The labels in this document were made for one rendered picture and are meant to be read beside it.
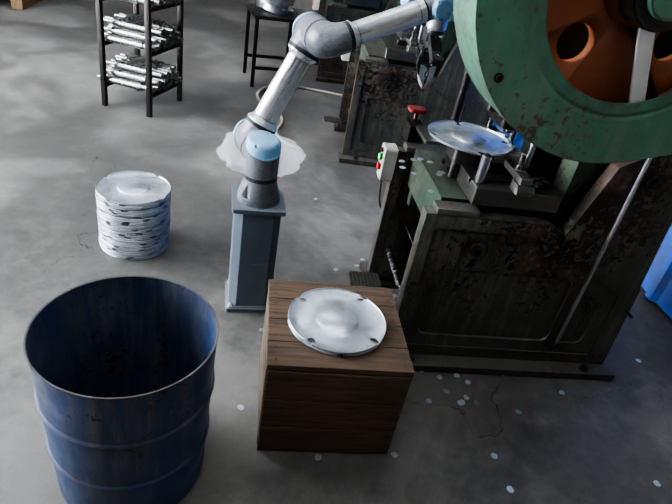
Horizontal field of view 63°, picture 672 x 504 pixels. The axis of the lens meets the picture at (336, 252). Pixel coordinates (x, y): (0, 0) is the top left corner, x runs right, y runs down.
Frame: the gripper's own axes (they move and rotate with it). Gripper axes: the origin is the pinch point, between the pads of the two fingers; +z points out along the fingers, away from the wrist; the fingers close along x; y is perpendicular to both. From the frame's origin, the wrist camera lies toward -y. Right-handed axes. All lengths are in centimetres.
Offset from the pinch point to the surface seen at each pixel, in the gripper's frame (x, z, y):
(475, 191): -8, 16, -55
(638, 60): -27, -33, -78
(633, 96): -30, -25, -78
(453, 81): -53, 27, 117
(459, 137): -5.7, 5.8, -35.7
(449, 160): -4.8, 14.6, -34.9
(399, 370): 18, 49, -101
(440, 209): 3, 21, -60
